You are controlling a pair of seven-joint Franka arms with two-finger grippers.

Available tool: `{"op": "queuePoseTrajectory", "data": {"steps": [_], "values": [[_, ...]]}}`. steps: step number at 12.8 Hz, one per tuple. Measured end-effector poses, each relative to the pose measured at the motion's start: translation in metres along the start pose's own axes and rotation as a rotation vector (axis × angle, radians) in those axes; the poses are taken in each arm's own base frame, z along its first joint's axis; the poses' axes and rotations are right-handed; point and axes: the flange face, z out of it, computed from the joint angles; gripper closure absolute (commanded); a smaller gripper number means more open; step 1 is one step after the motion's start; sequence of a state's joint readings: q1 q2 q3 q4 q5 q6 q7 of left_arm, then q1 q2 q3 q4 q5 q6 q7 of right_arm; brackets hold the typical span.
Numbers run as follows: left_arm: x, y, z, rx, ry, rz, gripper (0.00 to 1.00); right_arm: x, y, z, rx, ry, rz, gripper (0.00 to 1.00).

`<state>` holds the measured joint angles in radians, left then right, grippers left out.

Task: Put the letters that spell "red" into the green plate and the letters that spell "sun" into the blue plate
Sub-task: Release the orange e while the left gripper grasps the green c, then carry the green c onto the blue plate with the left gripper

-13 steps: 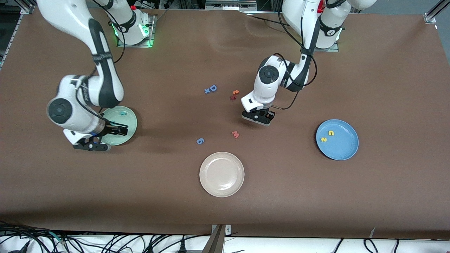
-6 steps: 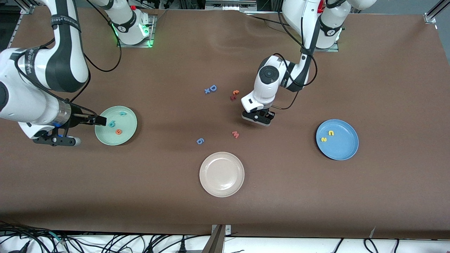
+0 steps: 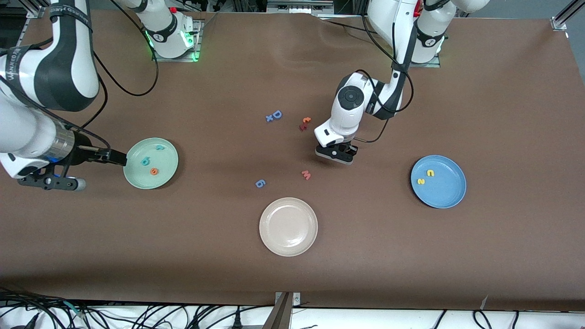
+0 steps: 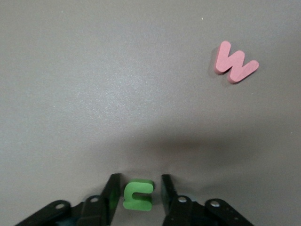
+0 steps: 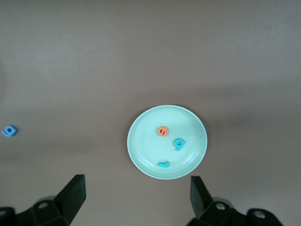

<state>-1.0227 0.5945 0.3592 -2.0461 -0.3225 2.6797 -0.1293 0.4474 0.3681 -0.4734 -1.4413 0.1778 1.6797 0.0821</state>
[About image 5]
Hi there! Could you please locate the teal foam number 9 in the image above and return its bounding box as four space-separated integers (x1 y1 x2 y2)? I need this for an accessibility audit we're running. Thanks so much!
174 137 186 152

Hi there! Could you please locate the blue foam number 6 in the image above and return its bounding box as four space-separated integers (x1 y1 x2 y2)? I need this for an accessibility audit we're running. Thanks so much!
1 124 19 138

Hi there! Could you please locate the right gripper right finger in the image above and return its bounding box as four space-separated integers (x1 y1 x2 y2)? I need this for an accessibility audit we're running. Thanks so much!
185 176 246 226

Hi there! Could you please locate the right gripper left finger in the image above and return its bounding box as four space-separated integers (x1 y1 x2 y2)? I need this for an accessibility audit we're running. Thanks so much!
16 174 87 226

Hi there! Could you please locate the light green plate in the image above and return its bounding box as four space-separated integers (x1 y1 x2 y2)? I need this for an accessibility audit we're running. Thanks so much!
127 105 208 181

